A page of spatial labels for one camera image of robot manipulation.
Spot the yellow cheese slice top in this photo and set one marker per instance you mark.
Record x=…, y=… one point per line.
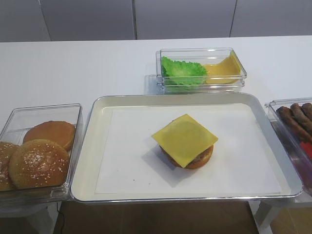
x=185, y=139

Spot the yellow cheese slice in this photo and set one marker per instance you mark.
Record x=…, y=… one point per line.
x=223, y=72
x=185, y=139

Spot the green lettuce leaf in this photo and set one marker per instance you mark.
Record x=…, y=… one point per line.
x=182, y=72

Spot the clear lettuce cheese container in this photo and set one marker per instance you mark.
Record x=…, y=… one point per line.
x=202, y=56

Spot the brown meat patty on bun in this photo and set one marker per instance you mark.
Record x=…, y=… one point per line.
x=165, y=151

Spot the bottom burger bun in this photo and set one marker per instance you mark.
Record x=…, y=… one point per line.
x=196, y=163

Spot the yellow cheese slice lower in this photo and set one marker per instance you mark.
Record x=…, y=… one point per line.
x=223, y=72

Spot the plain bun half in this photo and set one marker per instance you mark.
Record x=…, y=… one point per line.
x=60, y=132

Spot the white paper sheet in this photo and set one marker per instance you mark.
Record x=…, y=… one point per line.
x=242, y=163

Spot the clear bun container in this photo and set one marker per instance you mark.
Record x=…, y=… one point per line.
x=20, y=121

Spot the sesame bun top right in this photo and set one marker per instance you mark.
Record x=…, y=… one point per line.
x=38, y=163

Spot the sesame bun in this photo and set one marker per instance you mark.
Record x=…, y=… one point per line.
x=38, y=163
x=7, y=149

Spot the clear patty tomato container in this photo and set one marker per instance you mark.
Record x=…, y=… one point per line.
x=291, y=143

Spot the brown patty middle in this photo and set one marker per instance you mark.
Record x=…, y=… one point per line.
x=301, y=118

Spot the brown patty left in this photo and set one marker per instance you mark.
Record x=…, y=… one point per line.
x=285, y=114

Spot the brown patty right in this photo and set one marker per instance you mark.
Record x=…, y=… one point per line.
x=307, y=109

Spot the sesame bun top left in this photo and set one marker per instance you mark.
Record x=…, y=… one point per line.
x=7, y=149

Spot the red tomato slice front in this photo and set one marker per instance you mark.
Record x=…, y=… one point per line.
x=307, y=148

